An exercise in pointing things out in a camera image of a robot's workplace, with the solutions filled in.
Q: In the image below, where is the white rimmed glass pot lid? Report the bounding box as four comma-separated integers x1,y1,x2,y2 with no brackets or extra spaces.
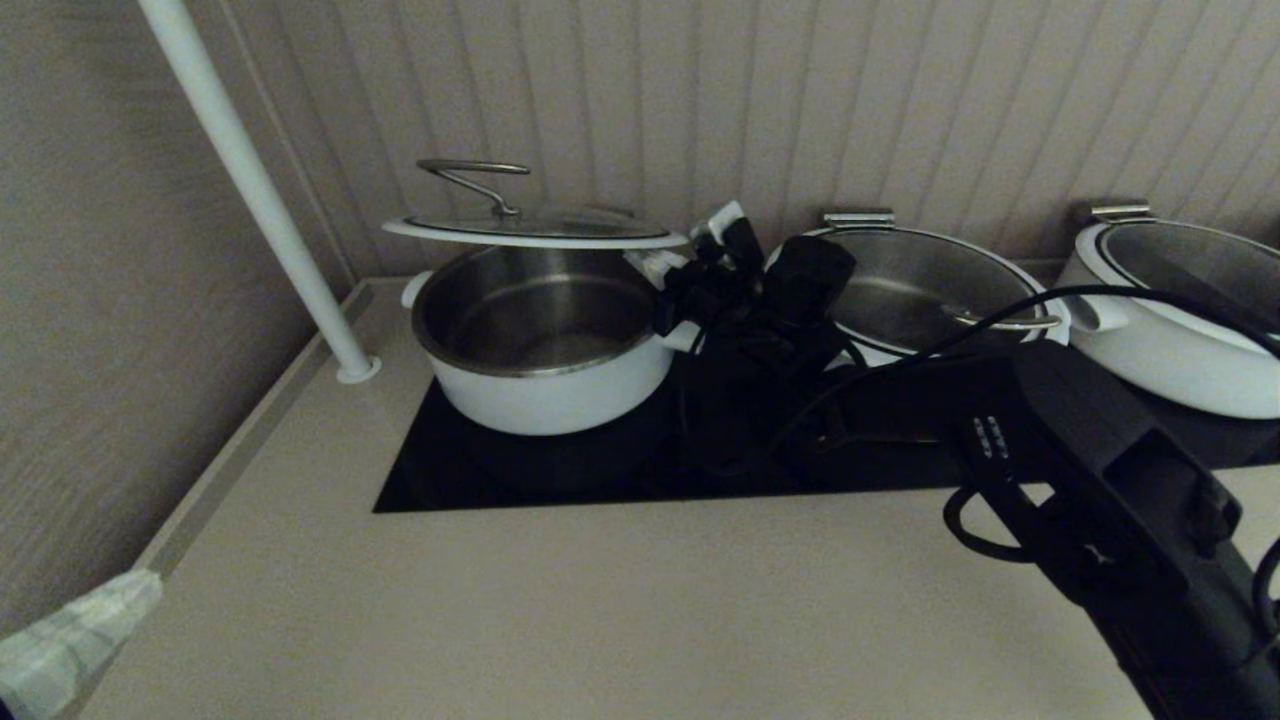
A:
382,158,691,251
770,226,1069,361

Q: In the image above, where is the right white pot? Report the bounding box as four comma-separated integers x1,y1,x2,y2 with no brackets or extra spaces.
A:
1075,220,1280,357

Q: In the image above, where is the wide black glass cooktop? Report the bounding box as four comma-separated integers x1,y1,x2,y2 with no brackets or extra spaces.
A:
372,350,961,514

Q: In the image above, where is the white metal pole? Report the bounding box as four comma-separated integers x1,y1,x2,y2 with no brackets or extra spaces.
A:
140,0,384,387

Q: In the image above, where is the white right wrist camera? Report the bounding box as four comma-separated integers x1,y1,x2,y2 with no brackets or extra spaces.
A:
693,200,749,249

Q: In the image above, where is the short looped black cable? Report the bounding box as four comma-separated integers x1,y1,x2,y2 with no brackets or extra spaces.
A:
943,485,1051,563

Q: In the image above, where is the long black right arm cable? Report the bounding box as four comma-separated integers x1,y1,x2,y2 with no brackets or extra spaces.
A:
770,285,1280,451

